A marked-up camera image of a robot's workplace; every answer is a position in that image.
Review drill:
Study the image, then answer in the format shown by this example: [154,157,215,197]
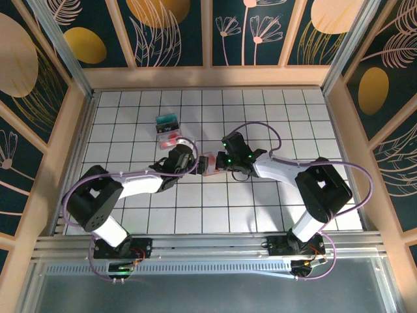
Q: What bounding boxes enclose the clear acrylic card holder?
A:
[154,112,184,151]

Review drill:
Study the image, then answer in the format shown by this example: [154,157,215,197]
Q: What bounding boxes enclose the black card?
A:
[155,122,179,134]

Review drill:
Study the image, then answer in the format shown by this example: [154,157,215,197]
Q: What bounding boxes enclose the teal card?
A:
[155,113,179,125]

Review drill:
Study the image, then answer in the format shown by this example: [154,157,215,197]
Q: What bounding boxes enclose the black controller module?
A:
[291,257,326,281]
[109,260,134,283]

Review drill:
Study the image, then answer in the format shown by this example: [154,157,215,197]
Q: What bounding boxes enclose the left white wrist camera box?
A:
[175,136,197,153]

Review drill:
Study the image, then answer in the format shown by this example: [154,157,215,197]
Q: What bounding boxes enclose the aluminium mounting rail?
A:
[32,233,388,261]

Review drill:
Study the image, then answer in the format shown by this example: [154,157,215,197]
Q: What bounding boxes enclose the purple cable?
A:
[61,138,199,283]
[224,122,374,282]

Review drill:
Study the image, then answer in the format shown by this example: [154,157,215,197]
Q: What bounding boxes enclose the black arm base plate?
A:
[93,237,153,260]
[266,234,326,258]

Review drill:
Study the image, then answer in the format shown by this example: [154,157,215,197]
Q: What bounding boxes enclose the aluminium side rail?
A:
[50,89,100,236]

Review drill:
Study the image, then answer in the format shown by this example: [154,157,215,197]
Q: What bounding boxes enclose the perforated metal cable tray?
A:
[45,263,294,275]

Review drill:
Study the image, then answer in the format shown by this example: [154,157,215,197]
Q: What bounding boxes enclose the aluminium corner post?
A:
[25,0,96,98]
[321,0,375,95]

